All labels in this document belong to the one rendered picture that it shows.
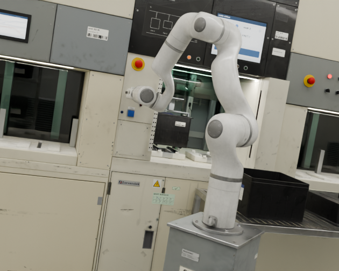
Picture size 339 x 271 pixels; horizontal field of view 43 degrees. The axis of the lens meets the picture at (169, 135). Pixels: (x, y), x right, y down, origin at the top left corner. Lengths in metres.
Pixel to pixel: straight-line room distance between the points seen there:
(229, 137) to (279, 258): 1.31
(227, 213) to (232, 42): 0.64
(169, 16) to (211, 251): 1.22
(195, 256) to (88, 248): 0.87
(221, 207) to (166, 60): 0.65
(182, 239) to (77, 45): 1.08
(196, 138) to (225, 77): 1.68
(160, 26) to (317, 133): 1.44
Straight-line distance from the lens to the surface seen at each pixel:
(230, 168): 1.55
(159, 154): 2.45
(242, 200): 1.91
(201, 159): 2.52
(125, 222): 2.29
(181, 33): 1.77
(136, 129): 2.20
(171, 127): 2.44
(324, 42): 2.61
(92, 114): 2.16
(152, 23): 2.22
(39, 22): 2.16
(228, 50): 1.66
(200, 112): 3.22
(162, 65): 1.81
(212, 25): 1.60
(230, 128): 1.48
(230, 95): 1.59
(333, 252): 2.84
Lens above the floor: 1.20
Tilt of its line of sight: 5 degrees down
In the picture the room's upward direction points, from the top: 9 degrees clockwise
